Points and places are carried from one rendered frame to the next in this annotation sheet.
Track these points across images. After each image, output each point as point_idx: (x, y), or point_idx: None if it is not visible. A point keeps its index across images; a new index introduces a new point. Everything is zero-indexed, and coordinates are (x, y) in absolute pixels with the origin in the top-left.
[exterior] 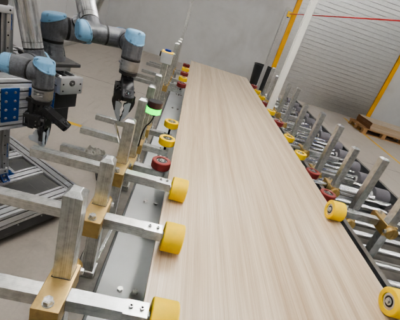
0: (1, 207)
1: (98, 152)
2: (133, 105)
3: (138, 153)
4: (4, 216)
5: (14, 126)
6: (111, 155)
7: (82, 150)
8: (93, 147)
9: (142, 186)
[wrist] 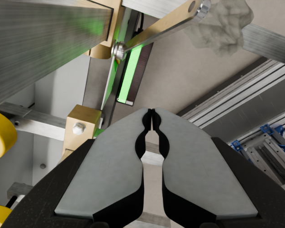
0: (240, 102)
1: (209, 10)
2: (34, 200)
3: (81, 106)
4: (237, 89)
5: None
6: (162, 17)
7: (254, 29)
8: (221, 40)
9: (81, 73)
